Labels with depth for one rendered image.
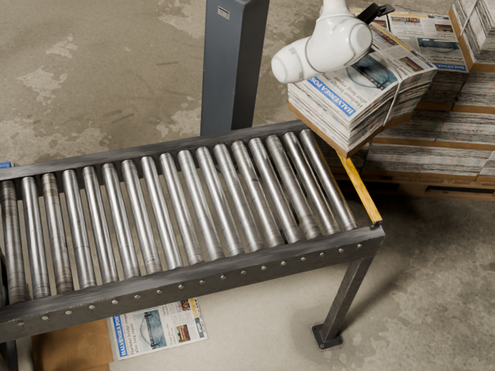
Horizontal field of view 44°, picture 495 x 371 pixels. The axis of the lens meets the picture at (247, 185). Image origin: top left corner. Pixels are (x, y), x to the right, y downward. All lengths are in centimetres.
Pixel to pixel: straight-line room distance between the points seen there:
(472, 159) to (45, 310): 206
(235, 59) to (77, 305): 127
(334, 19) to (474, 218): 191
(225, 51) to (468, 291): 154
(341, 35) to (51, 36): 260
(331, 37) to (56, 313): 106
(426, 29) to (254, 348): 153
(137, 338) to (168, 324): 14
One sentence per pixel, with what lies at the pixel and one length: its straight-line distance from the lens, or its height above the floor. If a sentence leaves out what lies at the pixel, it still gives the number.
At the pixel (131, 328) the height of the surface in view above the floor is 1.
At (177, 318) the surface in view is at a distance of 266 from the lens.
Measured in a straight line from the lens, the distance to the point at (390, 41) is 212.
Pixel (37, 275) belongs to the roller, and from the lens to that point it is 189.
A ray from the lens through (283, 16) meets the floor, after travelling 408.
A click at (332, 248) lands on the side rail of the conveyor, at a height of 80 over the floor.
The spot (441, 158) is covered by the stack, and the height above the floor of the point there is 30.
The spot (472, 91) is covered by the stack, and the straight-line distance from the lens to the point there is 275.
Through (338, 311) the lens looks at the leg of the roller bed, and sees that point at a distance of 243.
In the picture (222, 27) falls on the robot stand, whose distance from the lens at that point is 257.
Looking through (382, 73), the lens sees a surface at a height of 118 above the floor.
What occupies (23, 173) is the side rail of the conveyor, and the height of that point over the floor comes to 80.
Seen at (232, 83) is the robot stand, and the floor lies 57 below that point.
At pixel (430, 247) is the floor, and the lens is 307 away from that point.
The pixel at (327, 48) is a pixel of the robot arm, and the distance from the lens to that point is 155.
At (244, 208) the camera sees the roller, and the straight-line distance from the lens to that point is 198.
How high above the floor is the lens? 241
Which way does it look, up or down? 52 degrees down
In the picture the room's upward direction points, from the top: 8 degrees clockwise
